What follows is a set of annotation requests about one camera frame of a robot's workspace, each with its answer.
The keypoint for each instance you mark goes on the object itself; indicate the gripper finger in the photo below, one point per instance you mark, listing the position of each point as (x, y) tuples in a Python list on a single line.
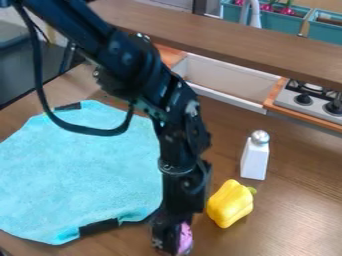
[(165, 235)]

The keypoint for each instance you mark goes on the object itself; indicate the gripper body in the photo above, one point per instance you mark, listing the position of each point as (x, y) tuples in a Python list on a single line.
[(185, 191)]

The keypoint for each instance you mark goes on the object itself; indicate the pink toy figure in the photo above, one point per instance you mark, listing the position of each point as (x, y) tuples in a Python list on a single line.
[(186, 237)]

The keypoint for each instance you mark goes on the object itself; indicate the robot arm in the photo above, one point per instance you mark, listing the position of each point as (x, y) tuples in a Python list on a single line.
[(129, 63)]

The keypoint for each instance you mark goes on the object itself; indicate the light blue cloth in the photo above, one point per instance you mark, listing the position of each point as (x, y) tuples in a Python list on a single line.
[(67, 173)]

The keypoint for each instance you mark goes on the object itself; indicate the yellow toy pepper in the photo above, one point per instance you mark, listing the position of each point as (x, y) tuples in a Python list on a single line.
[(229, 204)]

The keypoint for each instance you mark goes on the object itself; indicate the white salt shaker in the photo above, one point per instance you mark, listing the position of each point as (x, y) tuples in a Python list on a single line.
[(254, 160)]

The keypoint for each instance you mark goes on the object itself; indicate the toy sink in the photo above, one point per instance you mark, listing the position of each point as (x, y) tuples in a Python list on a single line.
[(225, 78)]

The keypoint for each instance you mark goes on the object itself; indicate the toy stove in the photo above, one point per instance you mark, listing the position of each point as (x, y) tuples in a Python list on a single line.
[(307, 100)]

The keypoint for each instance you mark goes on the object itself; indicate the wooden shelf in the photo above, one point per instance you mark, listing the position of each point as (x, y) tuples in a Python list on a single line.
[(231, 41)]

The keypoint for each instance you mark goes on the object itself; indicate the teal bin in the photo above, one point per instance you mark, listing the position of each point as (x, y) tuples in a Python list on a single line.
[(327, 29), (274, 20)]

